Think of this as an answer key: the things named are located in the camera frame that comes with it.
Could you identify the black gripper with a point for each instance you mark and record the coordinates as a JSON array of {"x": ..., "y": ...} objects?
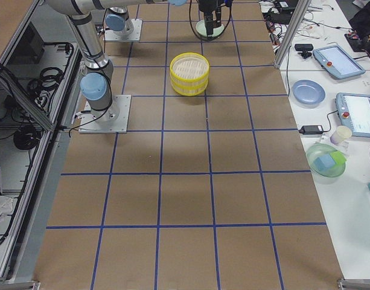
[{"x": 207, "y": 6}]

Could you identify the side yellow steamer basket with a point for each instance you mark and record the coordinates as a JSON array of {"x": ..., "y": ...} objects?
[{"x": 189, "y": 69}]

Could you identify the center yellow steamer basket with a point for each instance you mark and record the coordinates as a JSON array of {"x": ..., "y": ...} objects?
[{"x": 189, "y": 89}]

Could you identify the black webcam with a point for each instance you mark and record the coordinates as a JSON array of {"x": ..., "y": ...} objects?
[{"x": 305, "y": 50}]

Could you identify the blue plate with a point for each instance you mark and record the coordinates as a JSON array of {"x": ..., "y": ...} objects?
[{"x": 308, "y": 93}]

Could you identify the upper teach pendant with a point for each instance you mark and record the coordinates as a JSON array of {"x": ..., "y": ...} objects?
[{"x": 337, "y": 62}]

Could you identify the teach pendant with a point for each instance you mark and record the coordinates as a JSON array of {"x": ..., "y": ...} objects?
[
  {"x": 354, "y": 112},
  {"x": 337, "y": 62}
]

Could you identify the black power adapter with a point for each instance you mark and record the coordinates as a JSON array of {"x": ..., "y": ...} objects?
[{"x": 311, "y": 130}]

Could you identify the white paper cup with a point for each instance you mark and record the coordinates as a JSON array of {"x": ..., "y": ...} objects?
[{"x": 341, "y": 134}]

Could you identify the lower teach pendant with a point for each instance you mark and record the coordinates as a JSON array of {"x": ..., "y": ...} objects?
[{"x": 354, "y": 112}]

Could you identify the clear bowl with blocks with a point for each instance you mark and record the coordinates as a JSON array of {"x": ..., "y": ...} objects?
[{"x": 326, "y": 162}]

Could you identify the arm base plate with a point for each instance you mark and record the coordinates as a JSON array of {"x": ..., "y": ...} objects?
[
  {"x": 131, "y": 32},
  {"x": 115, "y": 120}
]

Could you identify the aluminium frame post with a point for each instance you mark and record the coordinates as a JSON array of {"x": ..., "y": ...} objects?
[{"x": 294, "y": 24}]

